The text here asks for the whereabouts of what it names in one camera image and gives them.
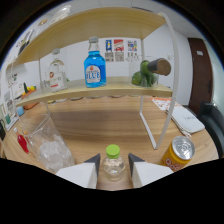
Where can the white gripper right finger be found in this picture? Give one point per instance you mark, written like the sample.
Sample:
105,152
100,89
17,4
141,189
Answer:
146,171

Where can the two-tier wooden shelf rack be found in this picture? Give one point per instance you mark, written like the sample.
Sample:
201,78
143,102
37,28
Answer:
100,23

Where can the small red liquid bottle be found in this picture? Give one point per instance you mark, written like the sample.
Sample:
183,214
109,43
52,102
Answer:
22,142

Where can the white fabric pouch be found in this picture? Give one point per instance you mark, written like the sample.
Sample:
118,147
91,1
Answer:
188,120

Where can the lime jar with cork lid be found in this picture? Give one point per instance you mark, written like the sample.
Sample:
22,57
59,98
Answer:
145,75

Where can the green-cap clear small bottle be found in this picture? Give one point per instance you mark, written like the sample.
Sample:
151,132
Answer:
113,166

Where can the wall poster red print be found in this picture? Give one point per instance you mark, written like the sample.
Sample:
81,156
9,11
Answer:
119,50

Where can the orange soda can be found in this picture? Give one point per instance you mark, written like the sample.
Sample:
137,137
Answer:
178,153

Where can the wall poster blue figure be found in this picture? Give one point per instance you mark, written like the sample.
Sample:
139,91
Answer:
109,50

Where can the black sofa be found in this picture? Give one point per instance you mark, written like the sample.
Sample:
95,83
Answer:
213,123

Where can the clear bottle red label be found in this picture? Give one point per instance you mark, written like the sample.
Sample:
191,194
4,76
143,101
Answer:
57,75

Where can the orange pot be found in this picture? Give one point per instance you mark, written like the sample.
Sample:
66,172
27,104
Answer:
30,101

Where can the blue liquid bottle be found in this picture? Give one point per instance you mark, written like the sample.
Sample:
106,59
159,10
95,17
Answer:
94,71

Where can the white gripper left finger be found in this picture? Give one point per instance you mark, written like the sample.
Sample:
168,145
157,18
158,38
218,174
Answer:
81,173

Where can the pale blue plastic bottle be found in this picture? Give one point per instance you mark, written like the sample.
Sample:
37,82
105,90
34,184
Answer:
20,111

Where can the wall poster coloured squares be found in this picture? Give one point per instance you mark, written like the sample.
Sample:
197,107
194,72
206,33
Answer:
132,50

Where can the brown door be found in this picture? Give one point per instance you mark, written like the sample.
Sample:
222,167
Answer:
200,76

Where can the clear glass with ice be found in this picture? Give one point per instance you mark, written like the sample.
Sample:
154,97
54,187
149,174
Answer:
51,150

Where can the orange printed leaflet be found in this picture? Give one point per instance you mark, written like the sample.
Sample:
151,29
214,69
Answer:
161,102

